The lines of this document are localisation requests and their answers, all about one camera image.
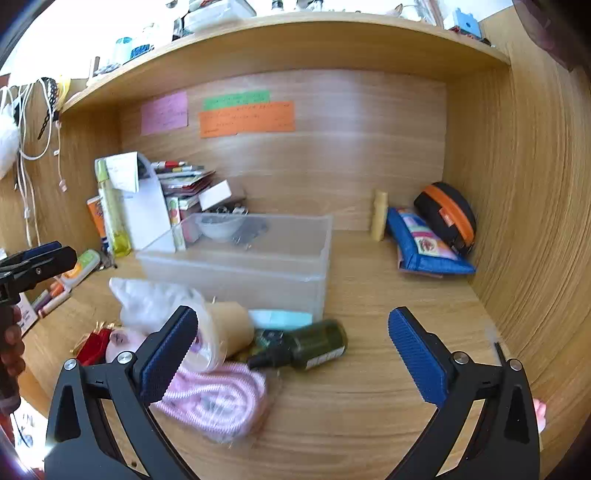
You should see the white printed paper sheet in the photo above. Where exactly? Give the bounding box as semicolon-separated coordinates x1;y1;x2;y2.
106;152;140;193

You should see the white cloth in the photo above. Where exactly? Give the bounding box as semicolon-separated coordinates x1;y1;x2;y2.
109;277;208;335

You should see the yellow spray bottle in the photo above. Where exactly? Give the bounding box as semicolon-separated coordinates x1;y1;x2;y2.
95;158;133;258

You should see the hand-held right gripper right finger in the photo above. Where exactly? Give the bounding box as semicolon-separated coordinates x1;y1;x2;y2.
385;307;541;480

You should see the pink paper note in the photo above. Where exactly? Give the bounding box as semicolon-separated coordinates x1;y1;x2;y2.
140;91;189;137

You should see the black orange zip case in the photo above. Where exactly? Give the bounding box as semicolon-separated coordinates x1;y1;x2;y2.
413;182;478;257

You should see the blue white box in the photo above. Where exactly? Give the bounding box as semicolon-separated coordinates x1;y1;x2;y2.
451;8;484;38

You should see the orange label sanitizer bottle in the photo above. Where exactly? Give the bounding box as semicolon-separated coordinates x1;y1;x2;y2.
61;249;102;288

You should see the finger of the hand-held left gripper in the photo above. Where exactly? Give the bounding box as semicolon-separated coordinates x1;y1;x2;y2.
13;247;78;291
0;241;64;273

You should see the dark maroon round object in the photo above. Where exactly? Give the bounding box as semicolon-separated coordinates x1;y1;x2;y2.
512;0;583;71

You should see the beige round tub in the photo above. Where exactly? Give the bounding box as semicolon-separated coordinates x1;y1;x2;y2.
196;301;256;373

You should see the dark green bottle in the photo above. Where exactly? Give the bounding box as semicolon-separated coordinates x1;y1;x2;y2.
247;319;348;371

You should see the red pouch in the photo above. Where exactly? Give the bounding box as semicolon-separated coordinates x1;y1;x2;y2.
75;327;114;366

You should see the red white pen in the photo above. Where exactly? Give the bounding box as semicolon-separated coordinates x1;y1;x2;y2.
151;161;205;172

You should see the black beaded chain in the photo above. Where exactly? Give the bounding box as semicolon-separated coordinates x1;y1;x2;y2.
39;78;60;140

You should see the stack of books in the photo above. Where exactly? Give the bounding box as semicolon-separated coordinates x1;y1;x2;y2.
154;168;218;209

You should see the white storage box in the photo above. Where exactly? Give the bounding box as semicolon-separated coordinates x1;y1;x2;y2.
181;0;258;34

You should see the teal paper card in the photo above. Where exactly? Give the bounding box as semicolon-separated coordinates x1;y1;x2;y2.
249;310;315;331

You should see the pink round device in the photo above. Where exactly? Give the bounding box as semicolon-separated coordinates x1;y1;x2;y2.
105;327;149;363

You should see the wooden desktop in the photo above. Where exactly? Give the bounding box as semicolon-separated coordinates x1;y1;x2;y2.
18;226;555;480

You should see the clear bowl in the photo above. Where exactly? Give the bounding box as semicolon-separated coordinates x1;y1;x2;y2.
196;215;246;241

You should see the wooden shelf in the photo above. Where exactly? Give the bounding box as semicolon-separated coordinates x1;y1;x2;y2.
60;9;513;114

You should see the orange marker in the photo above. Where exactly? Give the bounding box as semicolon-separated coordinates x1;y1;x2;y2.
39;281;71;308

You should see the small white box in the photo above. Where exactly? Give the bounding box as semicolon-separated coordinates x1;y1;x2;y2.
198;179;232;211

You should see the person's left hand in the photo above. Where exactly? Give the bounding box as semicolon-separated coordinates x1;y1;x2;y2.
1;305;27;382

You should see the yellow tube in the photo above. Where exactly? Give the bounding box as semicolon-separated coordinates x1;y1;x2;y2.
371;189;389;242

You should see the fruit print box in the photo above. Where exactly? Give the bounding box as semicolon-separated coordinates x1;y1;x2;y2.
166;196;186;251

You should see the white fluffy toy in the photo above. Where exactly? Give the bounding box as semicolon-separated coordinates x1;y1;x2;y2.
0;113;22;182

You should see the pink striped cord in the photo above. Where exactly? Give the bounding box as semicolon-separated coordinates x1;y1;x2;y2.
154;361;269;440

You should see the white paper folder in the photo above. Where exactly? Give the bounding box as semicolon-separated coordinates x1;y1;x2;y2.
117;154;179;253

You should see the pink charging cable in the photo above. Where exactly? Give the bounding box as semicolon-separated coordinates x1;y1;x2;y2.
54;117;69;193

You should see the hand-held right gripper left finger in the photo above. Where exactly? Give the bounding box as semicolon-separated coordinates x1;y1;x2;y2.
45;305;198;480

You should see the pink cloth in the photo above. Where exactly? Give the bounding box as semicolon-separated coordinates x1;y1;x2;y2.
533;399;549;435

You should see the teal cup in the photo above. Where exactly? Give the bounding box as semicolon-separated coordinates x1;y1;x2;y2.
113;37;136;64

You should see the clear plastic bin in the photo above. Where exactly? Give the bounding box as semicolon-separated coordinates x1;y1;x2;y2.
136;212;334;324

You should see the orange paper note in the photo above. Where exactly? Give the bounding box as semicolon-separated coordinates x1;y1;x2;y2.
199;101;296;139

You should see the white charging cable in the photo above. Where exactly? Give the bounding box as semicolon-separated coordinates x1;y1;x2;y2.
0;78;56;247

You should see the green paper note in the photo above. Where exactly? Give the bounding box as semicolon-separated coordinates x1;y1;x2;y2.
203;90;271;112

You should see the blue patchwork pouch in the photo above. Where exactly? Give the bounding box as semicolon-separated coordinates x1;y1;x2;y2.
386;206;476;278

